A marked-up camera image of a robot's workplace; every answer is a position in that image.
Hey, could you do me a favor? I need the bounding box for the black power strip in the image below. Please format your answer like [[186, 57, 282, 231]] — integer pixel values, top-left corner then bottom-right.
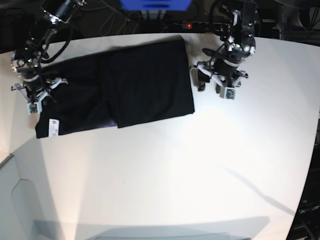
[[167, 21, 229, 33]]

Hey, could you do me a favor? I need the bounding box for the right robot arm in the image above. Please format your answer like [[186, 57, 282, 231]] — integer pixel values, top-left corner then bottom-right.
[[11, 0, 86, 105]]

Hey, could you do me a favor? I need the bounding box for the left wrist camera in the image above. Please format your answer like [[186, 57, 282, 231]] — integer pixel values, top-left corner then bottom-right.
[[219, 86, 236, 100]]

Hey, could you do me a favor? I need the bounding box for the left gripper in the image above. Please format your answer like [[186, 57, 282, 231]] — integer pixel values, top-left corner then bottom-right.
[[189, 59, 249, 94]]

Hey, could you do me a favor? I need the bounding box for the blue plastic box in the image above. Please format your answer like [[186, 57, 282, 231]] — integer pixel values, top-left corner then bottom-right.
[[120, 0, 192, 11]]

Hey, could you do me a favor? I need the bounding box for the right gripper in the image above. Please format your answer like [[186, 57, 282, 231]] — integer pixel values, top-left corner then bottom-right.
[[10, 77, 68, 105]]

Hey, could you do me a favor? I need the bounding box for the black T-shirt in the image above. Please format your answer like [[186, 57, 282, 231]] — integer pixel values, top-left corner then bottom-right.
[[35, 37, 195, 139]]

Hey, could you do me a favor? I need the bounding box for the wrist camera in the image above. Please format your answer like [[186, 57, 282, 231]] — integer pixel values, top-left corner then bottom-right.
[[219, 86, 236, 100], [27, 102, 42, 115]]

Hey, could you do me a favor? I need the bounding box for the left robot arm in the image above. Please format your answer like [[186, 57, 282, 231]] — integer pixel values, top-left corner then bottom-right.
[[190, 0, 258, 100]]

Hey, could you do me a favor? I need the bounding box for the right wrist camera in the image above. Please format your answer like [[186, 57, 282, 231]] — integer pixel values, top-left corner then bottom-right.
[[27, 102, 42, 115]]

